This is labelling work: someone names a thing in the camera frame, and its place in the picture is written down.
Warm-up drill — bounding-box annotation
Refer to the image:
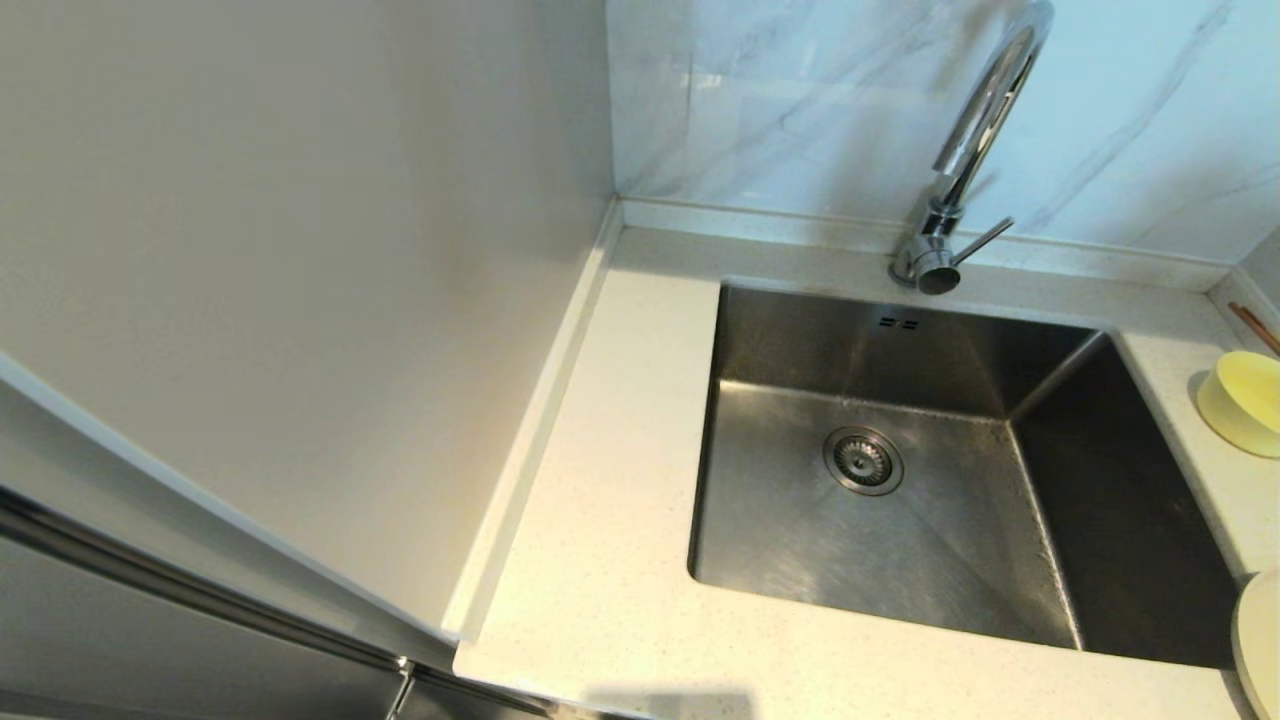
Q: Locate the chrome gooseneck faucet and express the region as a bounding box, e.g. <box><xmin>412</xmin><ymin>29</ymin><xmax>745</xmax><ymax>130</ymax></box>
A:
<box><xmin>890</xmin><ymin>0</ymin><xmax>1057</xmax><ymax>296</ymax></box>

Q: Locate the white round plate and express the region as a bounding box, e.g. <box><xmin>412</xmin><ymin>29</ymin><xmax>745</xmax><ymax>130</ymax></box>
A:
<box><xmin>1232</xmin><ymin>570</ymin><xmax>1280</xmax><ymax>720</ymax></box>

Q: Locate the stainless steel sink basin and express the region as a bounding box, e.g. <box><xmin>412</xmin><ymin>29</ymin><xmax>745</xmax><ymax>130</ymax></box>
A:
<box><xmin>688</xmin><ymin>278</ymin><xmax>1243</xmax><ymax>669</ymax></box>

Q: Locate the round metal drain strainer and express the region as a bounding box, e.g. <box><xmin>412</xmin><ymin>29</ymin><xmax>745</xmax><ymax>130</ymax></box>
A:
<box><xmin>823</xmin><ymin>427</ymin><xmax>905</xmax><ymax>496</ymax></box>

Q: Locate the white refrigerator side panel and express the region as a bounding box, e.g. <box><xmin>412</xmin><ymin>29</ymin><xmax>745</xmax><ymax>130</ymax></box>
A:
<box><xmin>0</xmin><ymin>0</ymin><xmax>617</xmax><ymax>643</ymax></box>

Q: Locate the grey steel refrigerator door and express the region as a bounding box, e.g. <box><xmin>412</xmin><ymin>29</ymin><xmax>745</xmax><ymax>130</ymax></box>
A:
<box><xmin>0</xmin><ymin>400</ymin><xmax>561</xmax><ymax>720</ymax></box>

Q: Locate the yellow plastic bowl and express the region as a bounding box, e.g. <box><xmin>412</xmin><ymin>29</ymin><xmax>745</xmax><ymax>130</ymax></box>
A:
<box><xmin>1196</xmin><ymin>350</ymin><xmax>1280</xmax><ymax>459</ymax></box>

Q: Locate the brown wooden chopstick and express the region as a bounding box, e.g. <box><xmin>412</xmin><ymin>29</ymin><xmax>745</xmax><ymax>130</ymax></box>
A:
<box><xmin>1228</xmin><ymin>302</ymin><xmax>1280</xmax><ymax>358</ymax></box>

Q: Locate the steel door handle bar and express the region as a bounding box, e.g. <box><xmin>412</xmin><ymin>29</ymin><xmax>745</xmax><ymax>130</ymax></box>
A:
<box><xmin>0</xmin><ymin>488</ymin><xmax>413</xmax><ymax>673</ymax></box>

